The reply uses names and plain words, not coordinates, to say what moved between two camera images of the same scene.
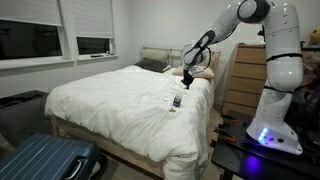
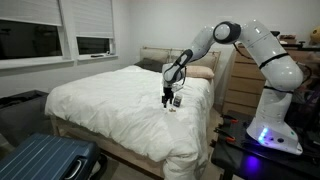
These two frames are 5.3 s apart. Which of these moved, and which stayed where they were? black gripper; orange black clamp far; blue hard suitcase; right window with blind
Moved: black gripper
Stayed: right window with blind; blue hard suitcase; orange black clamp far
